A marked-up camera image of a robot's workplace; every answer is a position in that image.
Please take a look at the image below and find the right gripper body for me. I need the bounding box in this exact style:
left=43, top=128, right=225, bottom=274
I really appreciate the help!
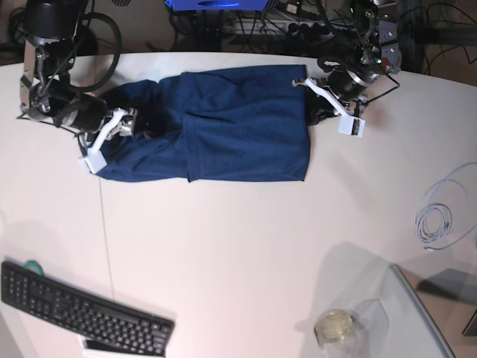
left=54, top=95, right=141, bottom=139

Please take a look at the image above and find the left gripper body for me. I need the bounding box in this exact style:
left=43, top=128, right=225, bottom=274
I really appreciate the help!
left=326, top=66, right=379, bottom=104

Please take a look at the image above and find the dark blue t-shirt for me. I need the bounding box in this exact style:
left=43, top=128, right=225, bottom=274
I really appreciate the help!
left=98, top=65, right=311, bottom=183

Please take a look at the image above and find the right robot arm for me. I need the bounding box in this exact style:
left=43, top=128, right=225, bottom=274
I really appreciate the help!
left=19, top=1, right=122, bottom=136

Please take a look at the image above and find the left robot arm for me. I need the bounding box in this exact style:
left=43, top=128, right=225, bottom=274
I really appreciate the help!
left=315, top=1, right=400, bottom=116

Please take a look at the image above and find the white power strip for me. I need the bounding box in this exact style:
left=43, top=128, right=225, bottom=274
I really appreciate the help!
left=224, top=18, right=332, bottom=43

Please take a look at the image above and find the blue box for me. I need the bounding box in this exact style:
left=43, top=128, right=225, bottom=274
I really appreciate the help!
left=165, top=0, right=268, bottom=11

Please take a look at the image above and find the green tape roll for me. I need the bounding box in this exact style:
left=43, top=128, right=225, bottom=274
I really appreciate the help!
left=23, top=260, right=44, bottom=276

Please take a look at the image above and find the black computer keyboard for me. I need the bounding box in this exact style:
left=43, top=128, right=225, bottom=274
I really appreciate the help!
left=1, top=261, right=175, bottom=357

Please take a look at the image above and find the clear glass jar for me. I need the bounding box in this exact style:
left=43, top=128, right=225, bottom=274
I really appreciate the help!
left=314, top=310, right=358, bottom=357

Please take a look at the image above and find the coiled white cable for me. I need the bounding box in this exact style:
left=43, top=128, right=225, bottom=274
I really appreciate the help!
left=414, top=161, right=477, bottom=251

